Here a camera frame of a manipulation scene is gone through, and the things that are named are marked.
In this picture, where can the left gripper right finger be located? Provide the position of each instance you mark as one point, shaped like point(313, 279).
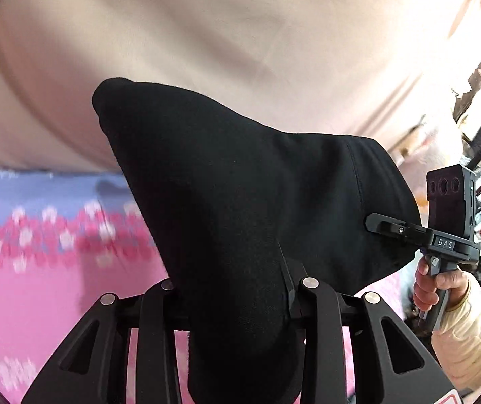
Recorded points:
point(356, 348)

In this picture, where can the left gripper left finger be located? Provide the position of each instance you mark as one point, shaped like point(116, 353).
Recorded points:
point(91, 364)

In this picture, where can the black pants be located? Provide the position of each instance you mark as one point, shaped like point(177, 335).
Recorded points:
point(227, 200)

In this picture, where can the cream right sleeve forearm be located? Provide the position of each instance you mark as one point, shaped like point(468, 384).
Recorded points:
point(457, 343)

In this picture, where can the person right hand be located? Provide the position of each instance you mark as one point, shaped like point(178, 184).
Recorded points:
point(425, 287)

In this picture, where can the pink rose floral quilt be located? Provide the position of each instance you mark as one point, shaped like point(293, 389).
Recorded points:
point(65, 240)

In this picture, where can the beige curtain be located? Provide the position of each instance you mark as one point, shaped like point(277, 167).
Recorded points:
point(365, 67)

